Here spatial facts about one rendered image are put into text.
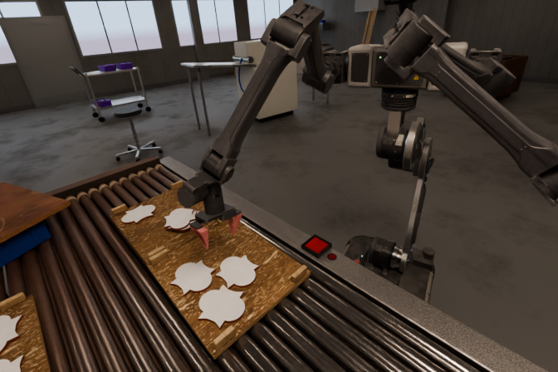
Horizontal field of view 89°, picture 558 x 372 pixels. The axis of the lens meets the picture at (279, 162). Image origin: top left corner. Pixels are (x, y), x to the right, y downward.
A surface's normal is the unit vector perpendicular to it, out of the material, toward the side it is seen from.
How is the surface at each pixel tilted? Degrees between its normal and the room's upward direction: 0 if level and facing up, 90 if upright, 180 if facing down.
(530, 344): 0
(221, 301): 0
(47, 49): 90
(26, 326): 0
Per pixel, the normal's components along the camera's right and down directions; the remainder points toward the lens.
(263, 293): -0.06, -0.90
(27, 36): 0.62, 0.31
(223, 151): -0.32, 0.00
